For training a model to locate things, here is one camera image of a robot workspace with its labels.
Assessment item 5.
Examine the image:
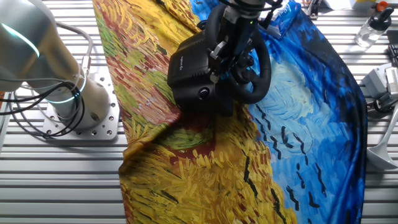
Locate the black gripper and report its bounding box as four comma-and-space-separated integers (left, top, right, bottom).
208, 4, 261, 84

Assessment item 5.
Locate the black leather racing steering wheel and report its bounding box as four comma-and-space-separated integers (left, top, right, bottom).
204, 2, 273, 105

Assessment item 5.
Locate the black steering wheel base housing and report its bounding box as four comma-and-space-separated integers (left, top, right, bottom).
167, 30, 234, 118

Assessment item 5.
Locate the blue foil packet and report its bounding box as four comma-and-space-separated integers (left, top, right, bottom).
257, 0, 302, 40

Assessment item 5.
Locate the black silver metal tool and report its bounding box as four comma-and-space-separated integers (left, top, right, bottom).
303, 0, 324, 20

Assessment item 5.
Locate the white paper sheet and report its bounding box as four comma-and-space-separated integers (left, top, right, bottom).
323, 0, 377, 10

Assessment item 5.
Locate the painted wheatfield print cloth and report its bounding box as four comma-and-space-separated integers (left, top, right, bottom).
92, 0, 368, 224

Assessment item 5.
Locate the clear spray bottle black cap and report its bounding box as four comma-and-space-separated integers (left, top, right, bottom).
354, 1, 395, 50

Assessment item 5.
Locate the grey plastic box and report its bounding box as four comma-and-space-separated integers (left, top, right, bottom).
360, 63, 393, 100

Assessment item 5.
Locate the black flat device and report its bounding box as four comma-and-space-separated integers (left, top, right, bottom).
386, 29, 398, 68

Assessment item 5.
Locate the white vented adapter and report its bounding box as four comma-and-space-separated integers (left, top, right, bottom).
384, 66, 398, 101

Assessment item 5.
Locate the black steering wheel cable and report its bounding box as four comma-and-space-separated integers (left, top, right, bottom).
260, 0, 284, 27

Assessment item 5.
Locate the thick grey robot cable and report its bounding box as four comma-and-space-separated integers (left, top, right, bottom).
55, 21, 94, 76

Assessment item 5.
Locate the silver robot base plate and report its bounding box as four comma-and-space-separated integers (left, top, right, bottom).
42, 73, 121, 141

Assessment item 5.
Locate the black adapter cable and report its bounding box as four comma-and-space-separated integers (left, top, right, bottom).
366, 98, 397, 114

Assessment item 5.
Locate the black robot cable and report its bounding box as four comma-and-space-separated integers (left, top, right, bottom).
0, 81, 86, 138

